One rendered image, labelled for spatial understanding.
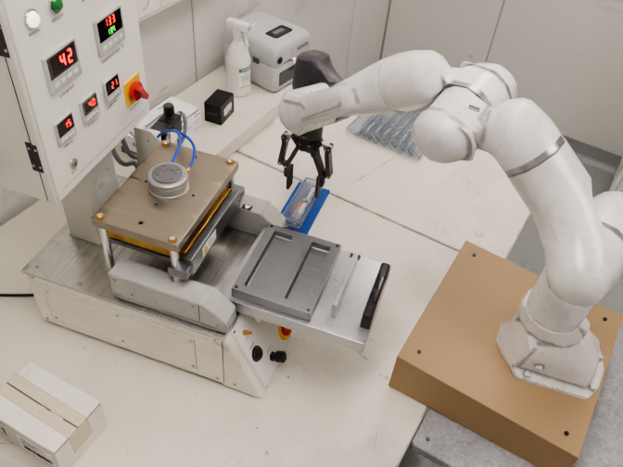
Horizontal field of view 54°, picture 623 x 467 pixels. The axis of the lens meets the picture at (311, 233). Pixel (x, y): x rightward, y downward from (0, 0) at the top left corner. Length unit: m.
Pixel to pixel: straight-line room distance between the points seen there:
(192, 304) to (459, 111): 0.60
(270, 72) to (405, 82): 1.01
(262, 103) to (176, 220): 0.97
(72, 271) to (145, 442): 0.38
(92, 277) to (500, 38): 2.61
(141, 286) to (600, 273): 0.81
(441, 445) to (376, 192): 0.79
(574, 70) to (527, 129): 2.38
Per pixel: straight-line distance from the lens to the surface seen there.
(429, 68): 1.13
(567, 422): 1.36
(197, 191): 1.24
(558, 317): 1.24
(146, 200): 1.23
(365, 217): 1.74
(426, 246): 1.70
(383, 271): 1.25
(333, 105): 1.25
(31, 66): 1.05
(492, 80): 1.14
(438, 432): 1.37
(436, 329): 1.37
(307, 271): 1.26
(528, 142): 1.05
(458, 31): 3.52
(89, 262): 1.38
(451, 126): 1.06
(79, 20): 1.13
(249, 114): 2.02
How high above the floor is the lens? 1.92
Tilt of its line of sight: 44 degrees down
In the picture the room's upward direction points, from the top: 6 degrees clockwise
